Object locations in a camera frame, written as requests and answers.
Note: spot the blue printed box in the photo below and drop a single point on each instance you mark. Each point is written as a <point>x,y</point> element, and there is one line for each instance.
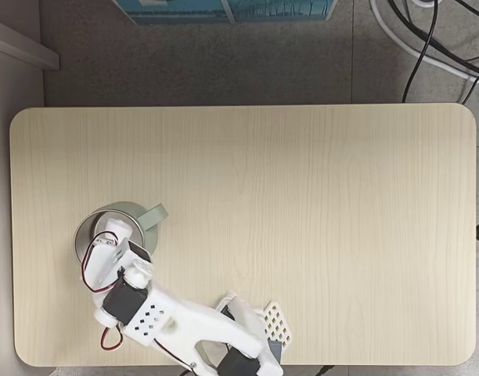
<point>224,9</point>

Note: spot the green steel mug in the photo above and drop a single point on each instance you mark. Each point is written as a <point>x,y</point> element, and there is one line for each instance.
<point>126,207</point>

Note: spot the white ledge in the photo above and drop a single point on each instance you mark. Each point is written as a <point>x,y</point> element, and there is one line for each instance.
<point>24,45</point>

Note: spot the grey table clamp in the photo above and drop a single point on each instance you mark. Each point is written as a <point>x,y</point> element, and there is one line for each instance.
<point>274,349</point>

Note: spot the white gauze dressing roll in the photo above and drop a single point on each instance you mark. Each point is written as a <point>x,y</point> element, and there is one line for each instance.
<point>118,227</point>

